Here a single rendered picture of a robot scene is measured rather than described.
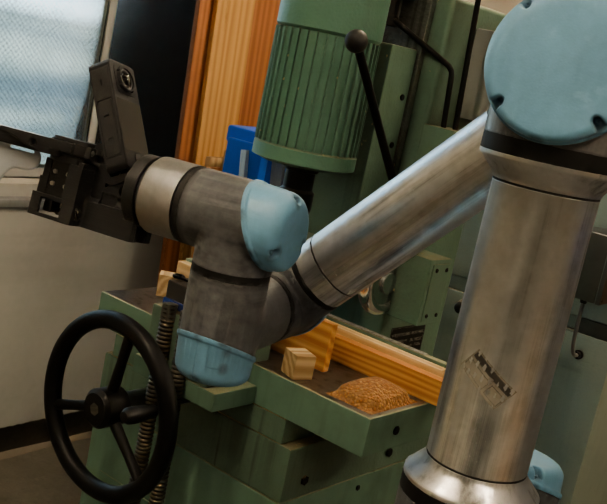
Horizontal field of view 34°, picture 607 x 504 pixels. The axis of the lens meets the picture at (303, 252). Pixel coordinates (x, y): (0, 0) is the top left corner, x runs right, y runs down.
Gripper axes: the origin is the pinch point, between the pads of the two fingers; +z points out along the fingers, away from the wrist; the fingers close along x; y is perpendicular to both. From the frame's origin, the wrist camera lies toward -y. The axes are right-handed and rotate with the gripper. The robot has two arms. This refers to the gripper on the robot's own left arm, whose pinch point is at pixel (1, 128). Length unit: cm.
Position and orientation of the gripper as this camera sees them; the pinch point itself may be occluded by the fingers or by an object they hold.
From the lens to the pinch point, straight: 107.8
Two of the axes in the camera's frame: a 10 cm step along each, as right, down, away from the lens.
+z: -8.8, -2.6, 4.0
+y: -2.6, 9.6, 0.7
